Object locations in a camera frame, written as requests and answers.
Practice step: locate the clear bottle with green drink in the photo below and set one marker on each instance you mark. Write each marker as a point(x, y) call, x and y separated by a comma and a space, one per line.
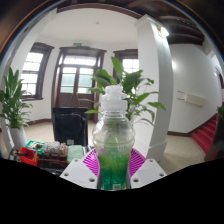
point(113, 133)

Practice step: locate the red box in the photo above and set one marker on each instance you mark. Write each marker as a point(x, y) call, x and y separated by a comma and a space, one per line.
point(28, 156)

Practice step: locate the green box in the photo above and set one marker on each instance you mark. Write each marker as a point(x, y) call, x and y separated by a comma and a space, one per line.
point(33, 145)

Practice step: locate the white wall radiator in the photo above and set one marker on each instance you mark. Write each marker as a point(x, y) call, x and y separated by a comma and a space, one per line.
point(192, 98)

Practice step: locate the green exit sign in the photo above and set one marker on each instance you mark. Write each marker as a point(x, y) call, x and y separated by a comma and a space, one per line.
point(77, 44)

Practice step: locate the bright wall lamp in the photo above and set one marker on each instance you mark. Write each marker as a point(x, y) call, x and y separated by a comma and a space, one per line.
point(164, 32)

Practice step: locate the black monitor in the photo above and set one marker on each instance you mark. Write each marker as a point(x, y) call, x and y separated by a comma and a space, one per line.
point(70, 126)

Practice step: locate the brown-framed window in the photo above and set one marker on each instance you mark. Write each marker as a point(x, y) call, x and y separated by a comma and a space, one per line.
point(31, 71)
point(130, 65)

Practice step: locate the leafy plant in white pot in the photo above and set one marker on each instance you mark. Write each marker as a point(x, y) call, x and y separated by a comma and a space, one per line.
point(13, 100)
point(128, 81)

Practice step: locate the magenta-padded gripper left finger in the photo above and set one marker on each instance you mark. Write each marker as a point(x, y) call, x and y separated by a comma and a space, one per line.
point(75, 170)

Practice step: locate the green sponge cloth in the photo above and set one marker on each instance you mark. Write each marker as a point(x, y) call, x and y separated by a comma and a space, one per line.
point(75, 154)

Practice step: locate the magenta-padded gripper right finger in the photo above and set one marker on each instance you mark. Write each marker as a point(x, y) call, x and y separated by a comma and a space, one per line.
point(150, 170)

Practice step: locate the brown wooden glazed door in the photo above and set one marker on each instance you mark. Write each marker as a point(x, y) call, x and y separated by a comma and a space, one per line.
point(76, 76)

